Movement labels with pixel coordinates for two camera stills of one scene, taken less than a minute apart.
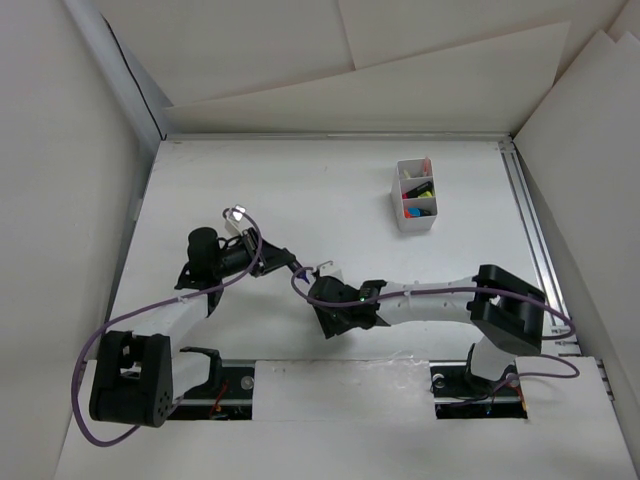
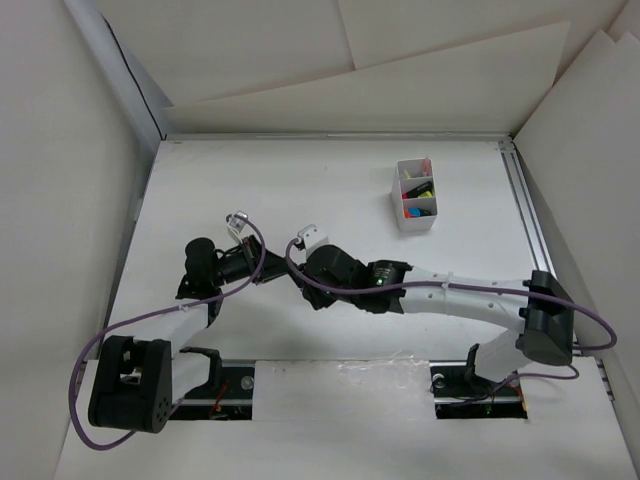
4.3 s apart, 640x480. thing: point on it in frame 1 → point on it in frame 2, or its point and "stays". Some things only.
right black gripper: x=330 y=325 → x=318 y=298
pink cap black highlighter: x=415 y=192 stays
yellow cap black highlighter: x=425 y=190 stays
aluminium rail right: x=554 y=321 stays
